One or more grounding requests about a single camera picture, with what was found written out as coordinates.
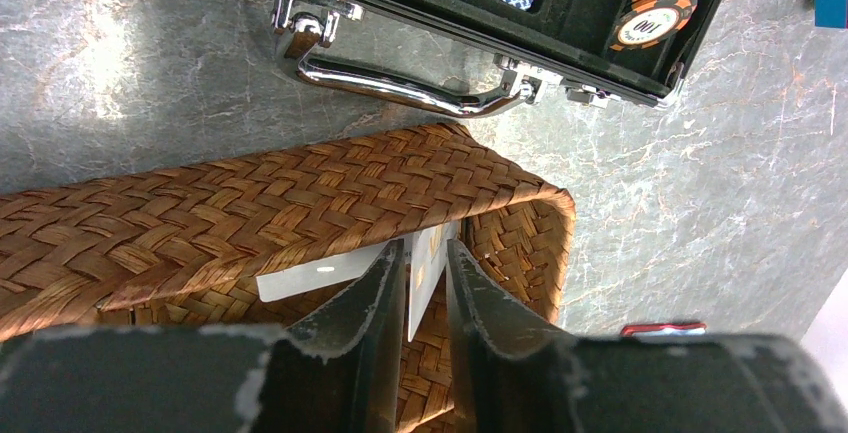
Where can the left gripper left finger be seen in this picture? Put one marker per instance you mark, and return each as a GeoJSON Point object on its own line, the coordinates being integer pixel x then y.
{"type": "Point", "coordinates": [335, 370]}

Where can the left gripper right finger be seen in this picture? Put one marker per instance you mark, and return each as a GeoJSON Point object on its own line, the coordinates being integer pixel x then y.
{"type": "Point", "coordinates": [513, 371]}

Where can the white VIP card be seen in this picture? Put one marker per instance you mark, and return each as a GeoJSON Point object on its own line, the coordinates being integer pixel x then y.
{"type": "Point", "coordinates": [426, 254]}

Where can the red leather card holder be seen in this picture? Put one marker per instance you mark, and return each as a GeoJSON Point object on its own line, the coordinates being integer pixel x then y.
{"type": "Point", "coordinates": [664, 329]}

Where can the grey card in basket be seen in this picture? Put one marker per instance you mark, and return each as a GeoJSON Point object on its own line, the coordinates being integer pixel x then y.
{"type": "Point", "coordinates": [323, 272]}

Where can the brown woven divided basket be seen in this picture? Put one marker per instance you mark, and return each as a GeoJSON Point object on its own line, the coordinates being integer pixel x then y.
{"type": "Point", "coordinates": [187, 244]}

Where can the black poker chip case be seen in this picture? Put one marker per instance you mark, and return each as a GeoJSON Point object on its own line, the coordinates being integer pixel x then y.
{"type": "Point", "coordinates": [556, 44]}

